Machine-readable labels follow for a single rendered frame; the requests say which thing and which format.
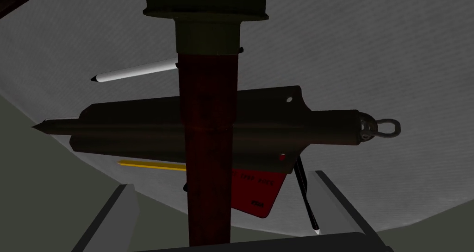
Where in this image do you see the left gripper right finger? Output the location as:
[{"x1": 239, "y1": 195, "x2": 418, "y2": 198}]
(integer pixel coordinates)
[{"x1": 307, "y1": 170, "x2": 389, "y2": 249}]

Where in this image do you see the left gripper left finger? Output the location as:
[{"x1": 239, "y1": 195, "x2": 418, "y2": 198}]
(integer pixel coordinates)
[{"x1": 71, "y1": 183, "x2": 140, "y2": 252}]

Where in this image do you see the black pen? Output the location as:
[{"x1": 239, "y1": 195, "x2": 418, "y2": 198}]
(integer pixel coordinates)
[{"x1": 293, "y1": 155, "x2": 321, "y2": 235}]

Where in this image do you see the yellow pencil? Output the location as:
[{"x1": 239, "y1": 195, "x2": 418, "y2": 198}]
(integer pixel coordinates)
[{"x1": 116, "y1": 160, "x2": 187, "y2": 171}]

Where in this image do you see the red card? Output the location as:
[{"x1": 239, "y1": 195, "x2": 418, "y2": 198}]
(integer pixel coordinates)
[{"x1": 230, "y1": 168, "x2": 288, "y2": 219}]

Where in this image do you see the black glue gun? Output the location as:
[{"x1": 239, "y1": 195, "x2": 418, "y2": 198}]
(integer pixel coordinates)
[{"x1": 31, "y1": 85, "x2": 402, "y2": 164}]

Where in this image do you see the dark red bottle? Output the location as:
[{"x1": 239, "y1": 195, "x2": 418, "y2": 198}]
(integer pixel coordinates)
[{"x1": 142, "y1": 0, "x2": 269, "y2": 247}]

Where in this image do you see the white pen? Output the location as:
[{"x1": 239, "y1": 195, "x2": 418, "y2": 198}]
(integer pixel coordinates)
[{"x1": 90, "y1": 58, "x2": 180, "y2": 84}]

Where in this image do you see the white round table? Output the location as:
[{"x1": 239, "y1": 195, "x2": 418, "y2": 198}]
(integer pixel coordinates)
[{"x1": 0, "y1": 0, "x2": 474, "y2": 239}]

